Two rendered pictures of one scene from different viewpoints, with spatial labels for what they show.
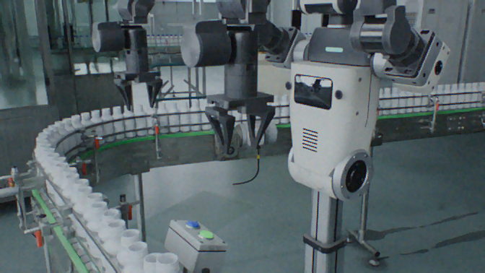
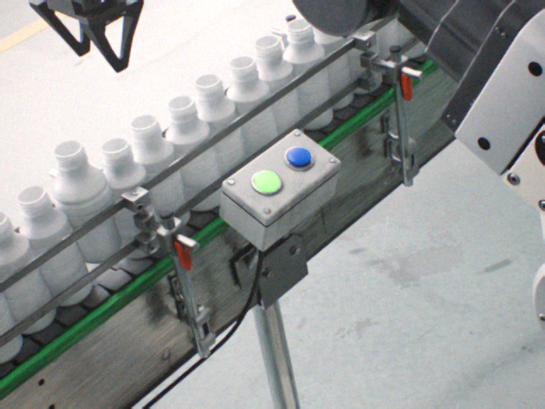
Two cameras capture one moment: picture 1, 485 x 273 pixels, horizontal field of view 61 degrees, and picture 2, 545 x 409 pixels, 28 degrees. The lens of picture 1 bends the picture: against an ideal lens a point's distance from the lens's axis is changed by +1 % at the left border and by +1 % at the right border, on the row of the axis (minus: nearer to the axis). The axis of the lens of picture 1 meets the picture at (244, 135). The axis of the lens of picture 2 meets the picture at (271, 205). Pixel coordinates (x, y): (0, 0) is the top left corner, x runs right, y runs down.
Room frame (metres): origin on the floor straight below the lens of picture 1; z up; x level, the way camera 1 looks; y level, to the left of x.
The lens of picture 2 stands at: (0.77, -0.99, 1.88)
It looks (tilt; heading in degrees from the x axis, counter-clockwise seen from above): 37 degrees down; 87
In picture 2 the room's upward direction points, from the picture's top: 11 degrees counter-clockwise
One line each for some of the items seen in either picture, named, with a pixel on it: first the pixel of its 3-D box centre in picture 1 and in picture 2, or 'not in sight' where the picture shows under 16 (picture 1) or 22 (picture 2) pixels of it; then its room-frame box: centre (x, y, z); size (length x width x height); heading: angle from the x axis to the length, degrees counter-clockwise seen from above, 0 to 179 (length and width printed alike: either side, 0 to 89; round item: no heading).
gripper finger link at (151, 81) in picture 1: (146, 91); not in sight; (1.06, 0.26, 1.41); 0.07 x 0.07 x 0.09; 37
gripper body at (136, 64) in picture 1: (137, 63); not in sight; (1.05, 0.27, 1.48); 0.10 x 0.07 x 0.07; 127
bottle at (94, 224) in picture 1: (102, 235); (276, 91); (0.88, 0.35, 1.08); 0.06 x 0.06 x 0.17
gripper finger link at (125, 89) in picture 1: (132, 92); not in sight; (1.04, 0.29, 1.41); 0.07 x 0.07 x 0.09; 37
